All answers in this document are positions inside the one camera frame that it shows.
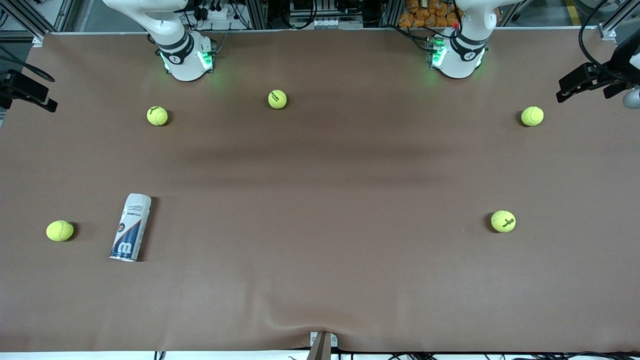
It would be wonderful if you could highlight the white blue tennis ball can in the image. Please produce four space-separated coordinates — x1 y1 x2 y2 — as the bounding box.
109 193 152 263

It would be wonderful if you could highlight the orange lumpy objects pile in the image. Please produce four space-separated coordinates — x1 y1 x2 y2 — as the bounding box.
398 0 460 28

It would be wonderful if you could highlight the grey pole with metal bracket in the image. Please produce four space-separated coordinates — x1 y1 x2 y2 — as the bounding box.
306 331 339 360

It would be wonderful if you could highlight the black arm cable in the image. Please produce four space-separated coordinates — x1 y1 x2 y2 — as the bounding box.
577 0 613 68
0 45 56 83

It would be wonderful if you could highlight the white power strip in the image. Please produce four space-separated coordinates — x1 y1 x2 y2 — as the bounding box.
197 4 236 21

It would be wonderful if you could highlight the aluminium frame beam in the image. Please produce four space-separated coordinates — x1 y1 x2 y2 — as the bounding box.
597 0 640 41
0 0 76 47

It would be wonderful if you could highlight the brown table mat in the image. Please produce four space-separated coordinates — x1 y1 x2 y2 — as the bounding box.
0 27 640 353

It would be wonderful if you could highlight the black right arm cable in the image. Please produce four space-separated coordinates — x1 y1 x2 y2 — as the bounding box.
0 45 56 83

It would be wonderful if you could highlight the white electronics box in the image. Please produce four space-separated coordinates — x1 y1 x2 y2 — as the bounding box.
290 15 364 29

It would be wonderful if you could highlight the aluminium frame post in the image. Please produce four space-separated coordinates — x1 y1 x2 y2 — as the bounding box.
378 0 403 28
247 0 268 30

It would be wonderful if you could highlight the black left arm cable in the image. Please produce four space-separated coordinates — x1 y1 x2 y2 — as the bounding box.
577 0 613 68

